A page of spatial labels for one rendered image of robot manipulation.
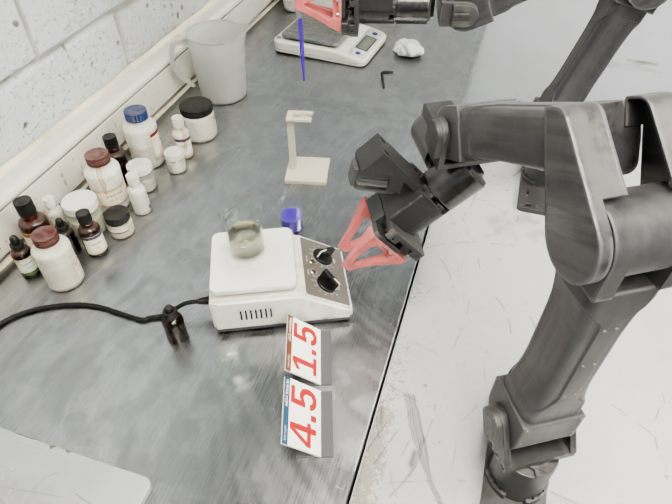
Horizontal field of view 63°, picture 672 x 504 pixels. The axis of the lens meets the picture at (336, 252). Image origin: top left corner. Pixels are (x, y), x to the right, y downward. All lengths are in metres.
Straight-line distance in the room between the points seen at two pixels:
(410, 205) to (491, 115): 0.16
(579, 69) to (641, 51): 1.13
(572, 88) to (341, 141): 0.46
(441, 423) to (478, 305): 0.21
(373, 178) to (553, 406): 0.30
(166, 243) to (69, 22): 0.43
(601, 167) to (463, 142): 0.21
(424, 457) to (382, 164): 0.36
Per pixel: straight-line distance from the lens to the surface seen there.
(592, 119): 0.42
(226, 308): 0.78
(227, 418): 0.75
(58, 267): 0.92
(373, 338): 0.81
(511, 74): 2.14
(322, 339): 0.80
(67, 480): 0.76
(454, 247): 0.95
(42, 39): 1.11
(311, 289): 0.78
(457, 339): 0.82
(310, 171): 1.08
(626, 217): 0.41
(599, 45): 0.99
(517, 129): 0.51
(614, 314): 0.47
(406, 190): 0.67
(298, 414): 0.71
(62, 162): 1.09
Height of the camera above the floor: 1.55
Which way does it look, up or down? 45 degrees down
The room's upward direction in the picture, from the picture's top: straight up
